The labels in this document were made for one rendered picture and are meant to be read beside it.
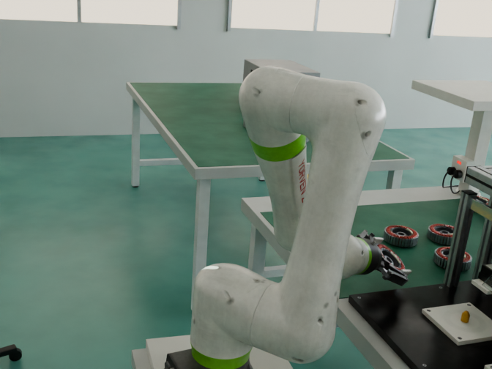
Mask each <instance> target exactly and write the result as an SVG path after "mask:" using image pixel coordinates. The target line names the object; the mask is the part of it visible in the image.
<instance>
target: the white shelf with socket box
mask: <svg viewBox="0 0 492 369"><path fill-rule="evenodd" d="M411 88H412V89H414V90H416V91H419V92H422V93H424V94H427V95H430V96H432V97H435V98H438V99H440V100H443V101H446V102H448V103H452V104H454V105H457V106H460V107H462V108H465V109H467V110H470V111H473V112H474V113H473V117H472V121H471V128H470V132H469V139H468V142H467V146H466V153H465V156H463V155H453V159H452V166H451V167H448V169H447V172H446V174H445V175H444V178H443V182H442V187H443V188H446V187H450V189H451V192H452V193H453V194H458V195H461V192H462V190H473V191H474V192H476V193H478V194H477V196H480V195H481V194H480V192H479V190H478V189H477V188H475V187H472V186H471V185H470V184H467V183H465V182H464V179H465V175H466V169H467V166H480V165H481V166H483V165H485V160H486V156H487V153H488V146H489V143H490V139H491V133H492V83H491V82H489V81H446V80H412V84H411ZM447 174H449V175H450V176H451V177H452V178H451V180H450V186H446V187H444V180H445V177H446V175H447ZM453 178H455V179H457V180H459V181H460V182H459V185H453V186H452V179H453ZM452 187H458V188H457V189H455V193H454V192H453V191H452Z"/></svg>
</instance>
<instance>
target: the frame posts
mask: <svg viewBox="0 0 492 369"><path fill-rule="evenodd" d="M477 194H478V193H476V192H474V191H473V190H462V192H461V199H460V203H459V207H458V213H457V217H456V221H455V227H454V231H453V235H452V242H451V245H450V252H449V256H448V260H447V267H446V271H445V275H444V281H443V283H444V284H447V286H448V287H452V286H454V287H456V286H458V282H459V278H460V274H461V268H462V264H463V258H464V254H465V250H466V244H467V240H468V237H469V230H470V227H471V223H472V217H473V213H474V211H473V210H471V209H470V208H469V203H470V199H471V197H474V198H477ZM491 260H492V221H490V220H488V219H487V218H485V222H484V226H483V230H482V236H481V239H480V245H479V249H478V253H477V259H476V262H475V266H474V272H473V275H472V280H475V279H479V278H478V274H479V272H480V271H481V268H482V265H483V264H490V263H491Z"/></svg>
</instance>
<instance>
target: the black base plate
mask: <svg viewBox="0 0 492 369"><path fill-rule="evenodd" d="M348 302H349V303H350V304H351V305H352V306H353V308H354V309H355V310H356V311H357V312H358V313H359V314H360V315H361V316H362V317H363V318H364V320H366V321H367V322H368V323H369V325H371V327H372V328H373V329H374V330H375V331H376V332H377V333H378V334H379V335H380V337H381V338H382V339H383V340H384V341H385V342H386V343H387V344H388V345H389V347H390V348H391V349H392V350H393V351H394V352H395V353H396V354H397V355H398V356H399V357H400V358H401V359H402V360H403V361H404V362H405V363H406V364H407V365H408V367H409V368H410V369H484V367H485V365H489V364H492V340H488V341H483V342H479V343H470V344H466V345H461V346H458V345H456V344H455V343H454V342H453V341H452V340H451V339H450V338H449V337H447V336H446V335H445V334H444V333H443V332H442V331H441V330H440V329H439V328H438V327H437V326H436V325H435V324H434V323H433V322H432V321H430V320H429V319H428V318H427V317H426V316H425V315H424V314H422V309H425V308H434V307H441V306H446V305H456V304H462V303H467V302H470V303H471V304H473V306H475V307H476V308H477V309H479V310H480V311H481V312H483V313H484V314H485V315H486V316H487V317H488V318H490V319H491V320H492V294H489V295H487V294H485V293H484V292H482V291H481V290H479V289H478V288H477V287H476V286H474V285H473V284H472V281H471V280H466V281H460V282H458V286H456V287H454V286H452V287H448V286H447V284H444V283H442V284H436V285H429V286H418V287H411V288H400V289H394V290H388V291H376V292H370V293H364V294H352V295H349V298H348Z"/></svg>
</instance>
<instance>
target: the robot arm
mask: <svg viewBox="0 0 492 369"><path fill-rule="evenodd" d="M239 106H240V109H241V112H242V117H243V120H244V123H245V127H246V130H247V134H248V136H249V139H250V142H251V145H252V148H253V151H254V153H255V156H256V159H257V161H258V164H259V166H260V168H261V171H262V174H263V175H264V179H265V182H266V185H267V188H268V191H269V197H270V200H271V204H272V212H273V221H274V234H275V238H276V240H277V242H278V244H279V245H280V246H281V247H283V248H284V249H286V250H288V251H290V252H291V253H290V256H289V259H288V263H287V265H286V270H285V272H284V275H283V279H282V280H281V282H279V283H276V282H273V281H271V280H268V279H266V278H265V277H262V276H260V275H259V274H257V273H255V272H253V271H251V270H250V269H247V268H245V267H243V266H240V265H237V264H228V263H220V264H212V265H209V266H207V267H205V268H203V269H202V270H201V271H200V272H199V273H198V274H197V276H196V278H195V284H194V292H193V309H192V319H191V331H190V344H191V347H192V348H191V349H187V350H183V351H177V352H173V353H169V354H167V358H166V362H165V368H164V369H253V367H252V365H251V364H250V352H251V350H252V347H255V348H257V349H261V350H262V351H265V352H268V353H270V354H273V355H275V356H277V357H280V358H283V359H286V360H288V361H290V362H294V363H299V364H305V363H310V362H314V361H316V360H317V359H320V358H321V357H323V356H324V355H325V354H326V353H327V352H328V351H329V349H330V347H331V346H332V344H333V341H334V339H335V330H336V321H337V314H338V302H339V296H340V284H341V280H342V279H346V278H348V277H351V276H352V275H366V274H369V273H371V272H372V271H373V270H377V271H380V272H382V273H383V276H382V278H383V279H384V280H389V281H391V282H393V283H396V284H398V285H399V286H403V285H404V284H405V283H407V282H408V281H409V279H408V278H407V277H408V275H409V274H410V273H411V270H409V269H402V270H399V269H397V268H396V267H394V266H393V265H391V264H390V263H389V262H388V260H387V259H385V258H384V257H383V256H382V254H381V250H380V248H379V247H378V246H377V245H376V244H380V243H381V242H382V241H383V240H384V239H383V238H380V237H374V236H375V235H374V234H373V233H371V234H370V235H368V232H367V230H364V231H363V232H362V233H361V234H358V235H357V236H355V237H354V236H352V235H351V228H352V225H353V222H354V216H355V214H356V210H357V205H358V203H359V198H360V195H361V192H362V188H363V185H364V183H365V179H366V176H367V173H368V169H369V167H370V164H371V161H372V159H373V156H374V154H375V151H376V148H377V146H378V143H379V140H380V138H381V134H382V133H383V130H384V127H385V124H386V120H387V112H386V108H385V105H384V102H383V100H382V98H381V97H380V95H379V94H378V93H377V92H376V91H375V90H374V89H372V88H371V87H369V86H367V85H365V84H363V83H359V82H352V81H338V80H332V79H327V78H319V77H315V76H310V75H305V74H302V73H299V72H294V71H292V70H287V69H285V68H282V67H277V66H264V67H259V68H258V69H256V70H254V71H252V72H251V73H250V74H249V75H248V76H247V77H246V78H245V79H244V80H243V82H242V85H241V87H240V90H239ZM306 137H307V138H308V139H309V140H310V142H311V144H312V147H313V151H312V156H311V161H310V170H309V175H308V174H307V158H306V148H307V144H306Z"/></svg>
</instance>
